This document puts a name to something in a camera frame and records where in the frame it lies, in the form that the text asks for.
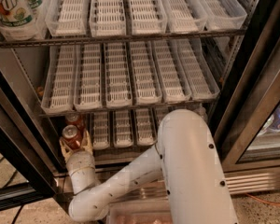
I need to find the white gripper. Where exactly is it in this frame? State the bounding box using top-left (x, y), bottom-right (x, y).
top-left (59, 130), bottom-right (100, 194)

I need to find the red coke can front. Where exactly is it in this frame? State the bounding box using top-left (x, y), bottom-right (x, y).
top-left (63, 125), bottom-right (82, 149)

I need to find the red coke can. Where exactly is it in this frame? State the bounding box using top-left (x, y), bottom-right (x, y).
top-left (63, 125), bottom-right (82, 149)
top-left (65, 114), bottom-right (85, 131)

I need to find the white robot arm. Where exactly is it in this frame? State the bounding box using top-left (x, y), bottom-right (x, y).
top-left (68, 109), bottom-right (238, 224)

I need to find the red coke can rear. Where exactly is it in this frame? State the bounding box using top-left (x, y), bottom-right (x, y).
top-left (65, 114), bottom-right (85, 131)

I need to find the open fridge door left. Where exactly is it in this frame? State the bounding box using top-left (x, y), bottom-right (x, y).
top-left (0, 73), bottom-right (57, 211)

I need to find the fridge grille base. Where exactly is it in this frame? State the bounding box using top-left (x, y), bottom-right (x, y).
top-left (54, 163), bottom-right (280, 217)

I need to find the clear water bottle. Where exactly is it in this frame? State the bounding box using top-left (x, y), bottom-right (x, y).
top-left (194, 106), bottom-right (208, 122)

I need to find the white 7up bottle front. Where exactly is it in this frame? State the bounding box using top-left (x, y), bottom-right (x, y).
top-left (0, 0), bottom-right (35, 41)

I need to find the middle wire shelf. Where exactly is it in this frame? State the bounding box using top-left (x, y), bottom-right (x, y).
top-left (39, 99), bottom-right (216, 118)

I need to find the wire shelf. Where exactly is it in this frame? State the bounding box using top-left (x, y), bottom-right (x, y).
top-left (39, 99), bottom-right (216, 118)
top-left (0, 29), bottom-right (245, 49)

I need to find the black cable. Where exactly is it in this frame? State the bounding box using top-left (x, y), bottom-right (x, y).
top-left (10, 203), bottom-right (26, 224)

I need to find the orange cable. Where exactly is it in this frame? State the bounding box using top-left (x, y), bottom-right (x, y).
top-left (245, 193), bottom-right (280, 207)

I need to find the top wire shelf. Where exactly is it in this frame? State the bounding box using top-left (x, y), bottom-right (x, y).
top-left (0, 29), bottom-right (245, 49)

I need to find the fridge door frame right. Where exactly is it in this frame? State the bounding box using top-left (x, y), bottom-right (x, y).
top-left (210, 0), bottom-right (280, 174)

